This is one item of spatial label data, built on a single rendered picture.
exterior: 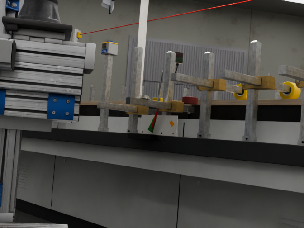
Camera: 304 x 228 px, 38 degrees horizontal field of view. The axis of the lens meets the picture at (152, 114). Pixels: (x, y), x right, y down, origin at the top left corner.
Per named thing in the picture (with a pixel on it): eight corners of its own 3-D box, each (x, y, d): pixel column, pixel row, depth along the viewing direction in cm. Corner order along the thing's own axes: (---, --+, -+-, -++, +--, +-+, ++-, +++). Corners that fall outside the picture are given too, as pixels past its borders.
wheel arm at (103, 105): (100, 109, 220) (101, 101, 220) (96, 109, 222) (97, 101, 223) (163, 117, 250) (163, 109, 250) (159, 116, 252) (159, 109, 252)
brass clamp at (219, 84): (218, 89, 198) (219, 78, 198) (195, 90, 208) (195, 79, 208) (226, 91, 202) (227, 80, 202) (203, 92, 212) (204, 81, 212)
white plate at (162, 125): (175, 136, 214) (177, 115, 215) (139, 133, 233) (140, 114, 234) (176, 136, 215) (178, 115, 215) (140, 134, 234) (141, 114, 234)
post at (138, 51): (131, 134, 239) (138, 45, 242) (127, 134, 242) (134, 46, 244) (136, 135, 242) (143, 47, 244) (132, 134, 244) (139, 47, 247)
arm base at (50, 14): (14, 19, 147) (17, -10, 147) (17, 29, 161) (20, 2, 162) (61, 25, 150) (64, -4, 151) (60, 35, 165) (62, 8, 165)
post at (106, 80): (102, 131, 257) (108, 54, 260) (97, 130, 261) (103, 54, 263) (108, 131, 261) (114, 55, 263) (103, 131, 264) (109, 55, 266)
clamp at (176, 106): (176, 111, 216) (177, 101, 216) (156, 111, 226) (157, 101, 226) (184, 112, 220) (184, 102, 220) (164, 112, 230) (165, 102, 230)
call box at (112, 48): (107, 54, 258) (108, 41, 258) (100, 55, 263) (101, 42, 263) (117, 56, 263) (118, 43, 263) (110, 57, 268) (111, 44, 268)
